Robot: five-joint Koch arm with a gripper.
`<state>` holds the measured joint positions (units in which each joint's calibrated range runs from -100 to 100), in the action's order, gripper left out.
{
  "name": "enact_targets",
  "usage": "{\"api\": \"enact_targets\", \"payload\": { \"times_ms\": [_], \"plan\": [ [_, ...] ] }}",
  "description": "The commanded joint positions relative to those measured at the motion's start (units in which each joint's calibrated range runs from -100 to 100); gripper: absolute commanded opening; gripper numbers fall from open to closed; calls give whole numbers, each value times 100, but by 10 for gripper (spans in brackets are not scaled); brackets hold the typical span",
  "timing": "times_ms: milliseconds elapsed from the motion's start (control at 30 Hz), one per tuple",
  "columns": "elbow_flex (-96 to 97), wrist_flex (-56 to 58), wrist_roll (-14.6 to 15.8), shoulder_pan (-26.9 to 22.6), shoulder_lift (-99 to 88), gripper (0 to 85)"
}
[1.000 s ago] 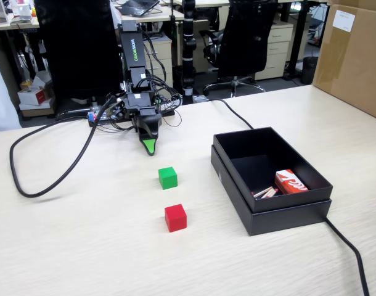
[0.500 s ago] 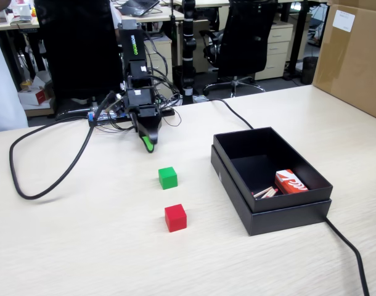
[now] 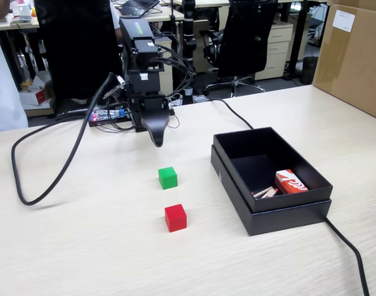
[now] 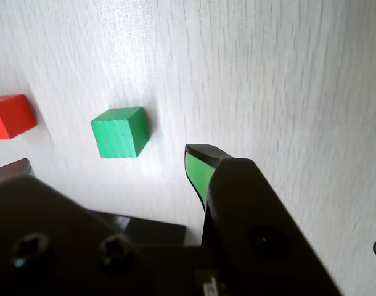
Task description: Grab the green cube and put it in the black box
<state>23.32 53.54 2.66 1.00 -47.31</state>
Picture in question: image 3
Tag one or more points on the black high-back office chair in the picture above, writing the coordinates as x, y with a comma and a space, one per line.
77, 46

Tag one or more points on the large brown cardboard box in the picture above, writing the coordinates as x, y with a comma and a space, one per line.
351, 61

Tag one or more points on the orange white matchbox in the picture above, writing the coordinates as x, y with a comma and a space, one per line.
291, 182

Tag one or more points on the black trash bin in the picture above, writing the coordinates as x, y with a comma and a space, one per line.
309, 71

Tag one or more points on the black box lid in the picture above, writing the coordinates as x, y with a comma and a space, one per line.
286, 220

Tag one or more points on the white box red side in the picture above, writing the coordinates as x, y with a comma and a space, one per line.
37, 97

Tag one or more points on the black chair chrome base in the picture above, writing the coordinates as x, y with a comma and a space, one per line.
246, 37

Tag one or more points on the controller board with LED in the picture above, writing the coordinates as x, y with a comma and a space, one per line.
108, 114

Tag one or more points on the thick book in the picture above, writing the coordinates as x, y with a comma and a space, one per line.
20, 21

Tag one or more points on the white red small box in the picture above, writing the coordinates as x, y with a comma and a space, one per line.
21, 10

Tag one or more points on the black articulated stand pole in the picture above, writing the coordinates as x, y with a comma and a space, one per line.
189, 40

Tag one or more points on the person white shirt torso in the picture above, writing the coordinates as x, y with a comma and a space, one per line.
3, 92

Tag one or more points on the white power strip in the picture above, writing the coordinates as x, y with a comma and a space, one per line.
177, 100

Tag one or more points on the red wooden cube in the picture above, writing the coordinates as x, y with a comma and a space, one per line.
175, 218

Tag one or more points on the red-tipped wooden match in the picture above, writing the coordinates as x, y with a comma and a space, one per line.
268, 193
272, 194
262, 191

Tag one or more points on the small yellow object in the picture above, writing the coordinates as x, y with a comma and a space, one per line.
26, 84

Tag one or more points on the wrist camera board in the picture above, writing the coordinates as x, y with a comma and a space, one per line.
114, 91

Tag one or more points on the white paper label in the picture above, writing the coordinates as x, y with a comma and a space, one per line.
344, 20

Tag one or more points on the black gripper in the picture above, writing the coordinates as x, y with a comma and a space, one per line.
149, 103

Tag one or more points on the black cardboard box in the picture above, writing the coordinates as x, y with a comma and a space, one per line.
246, 145

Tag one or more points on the black laptop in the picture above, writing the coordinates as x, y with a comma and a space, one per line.
138, 6

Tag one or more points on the green wooden cube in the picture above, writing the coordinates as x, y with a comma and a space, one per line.
168, 179

